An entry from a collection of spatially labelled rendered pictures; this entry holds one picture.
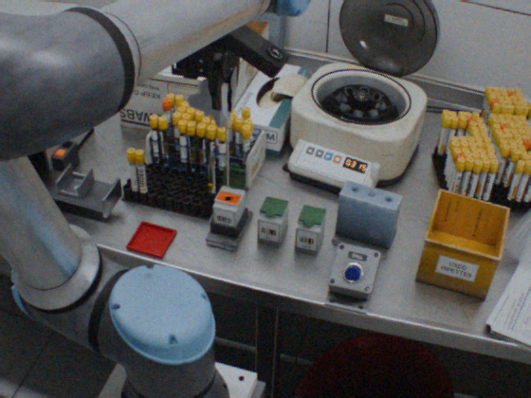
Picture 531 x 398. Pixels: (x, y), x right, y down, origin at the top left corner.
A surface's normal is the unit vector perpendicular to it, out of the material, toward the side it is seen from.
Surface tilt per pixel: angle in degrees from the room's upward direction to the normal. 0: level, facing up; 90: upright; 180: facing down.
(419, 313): 0
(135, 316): 7
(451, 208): 90
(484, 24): 90
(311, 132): 90
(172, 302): 7
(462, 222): 90
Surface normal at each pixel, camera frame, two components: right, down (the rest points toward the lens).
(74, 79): 0.67, 0.18
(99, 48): 0.69, -0.19
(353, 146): -0.46, 0.58
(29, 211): 0.83, 0.40
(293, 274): 0.00, -0.76
